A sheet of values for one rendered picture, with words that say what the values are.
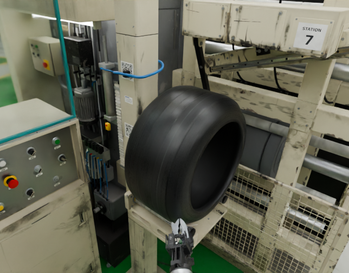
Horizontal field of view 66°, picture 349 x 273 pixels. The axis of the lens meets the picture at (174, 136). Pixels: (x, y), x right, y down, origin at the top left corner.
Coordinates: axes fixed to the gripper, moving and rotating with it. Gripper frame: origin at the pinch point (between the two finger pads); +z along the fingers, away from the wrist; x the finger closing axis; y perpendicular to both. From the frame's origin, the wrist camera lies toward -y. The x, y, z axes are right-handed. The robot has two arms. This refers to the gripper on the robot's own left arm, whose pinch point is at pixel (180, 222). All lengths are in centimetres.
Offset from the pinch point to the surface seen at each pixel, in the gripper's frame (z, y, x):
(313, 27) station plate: 28, 48, -61
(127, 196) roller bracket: 23.8, -4.4, 26.7
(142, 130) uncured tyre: 18.4, 33.3, 3.7
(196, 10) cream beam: 58, 57, -27
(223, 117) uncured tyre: 20.9, 27.7, -25.8
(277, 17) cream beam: 36, 52, -52
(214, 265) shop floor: 41, -115, 6
